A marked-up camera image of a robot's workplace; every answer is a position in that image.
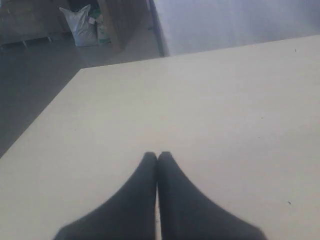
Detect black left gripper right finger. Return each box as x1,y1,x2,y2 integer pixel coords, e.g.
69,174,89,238
157,151,266,240

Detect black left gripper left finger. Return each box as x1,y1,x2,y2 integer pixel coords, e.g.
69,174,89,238
54,152,157,240

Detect green printed sack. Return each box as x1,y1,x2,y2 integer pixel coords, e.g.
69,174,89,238
89,8,111,45

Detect white backdrop cloth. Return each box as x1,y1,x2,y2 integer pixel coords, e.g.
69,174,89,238
150,0,320,56

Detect white woven sack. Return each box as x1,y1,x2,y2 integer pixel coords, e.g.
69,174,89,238
59,4,98,47

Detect wooden cabinet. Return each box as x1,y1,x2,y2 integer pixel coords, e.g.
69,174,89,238
97,0,148,52

